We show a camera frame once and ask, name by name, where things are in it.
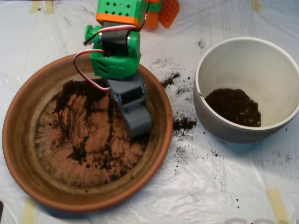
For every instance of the grey gripper black servo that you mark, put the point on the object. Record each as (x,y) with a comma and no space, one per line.
(131,95)

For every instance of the dark soil pile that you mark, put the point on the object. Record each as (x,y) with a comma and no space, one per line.
(79,88)

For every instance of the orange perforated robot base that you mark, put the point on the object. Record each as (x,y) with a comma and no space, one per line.
(169,14)

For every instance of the large spilled soil clump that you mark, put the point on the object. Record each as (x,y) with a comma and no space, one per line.
(183,123)

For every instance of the small spilled soil clump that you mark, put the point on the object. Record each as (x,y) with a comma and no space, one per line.
(169,80)

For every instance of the dark soil in pot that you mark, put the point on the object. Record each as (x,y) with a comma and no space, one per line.
(233,107)

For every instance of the terracotta saucer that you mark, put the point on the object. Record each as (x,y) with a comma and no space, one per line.
(23,140)

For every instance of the white ceramic pot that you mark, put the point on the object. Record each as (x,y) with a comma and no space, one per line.
(245,65)

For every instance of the clear plastic cover sheet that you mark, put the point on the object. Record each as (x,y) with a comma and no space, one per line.
(210,182)

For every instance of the beige masking tape strip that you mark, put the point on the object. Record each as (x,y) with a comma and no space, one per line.
(29,212)
(35,6)
(49,7)
(278,205)
(256,5)

